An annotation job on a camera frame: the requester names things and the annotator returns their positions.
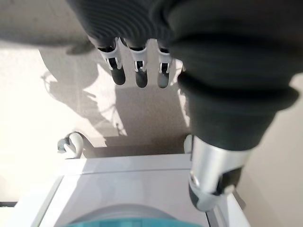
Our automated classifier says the white drawer blue handle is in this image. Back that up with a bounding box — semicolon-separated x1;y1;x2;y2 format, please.
66;203;206;227

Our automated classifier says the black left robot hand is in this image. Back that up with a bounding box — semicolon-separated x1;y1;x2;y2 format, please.
65;0;303;211

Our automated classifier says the white cart caster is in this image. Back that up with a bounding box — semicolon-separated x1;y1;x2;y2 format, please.
57;131;84;159
183;134;194;154

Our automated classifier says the white medical cart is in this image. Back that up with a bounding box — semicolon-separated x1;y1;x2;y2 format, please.
14;155;247;227

